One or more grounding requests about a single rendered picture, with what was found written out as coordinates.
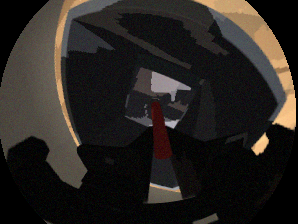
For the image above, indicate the dark red peg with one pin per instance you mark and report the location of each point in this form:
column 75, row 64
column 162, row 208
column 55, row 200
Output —
column 161, row 140

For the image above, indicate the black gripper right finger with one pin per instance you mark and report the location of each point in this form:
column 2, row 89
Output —
column 191, row 157

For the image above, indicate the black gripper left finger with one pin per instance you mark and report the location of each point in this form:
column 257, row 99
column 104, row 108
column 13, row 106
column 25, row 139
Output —
column 134, row 160

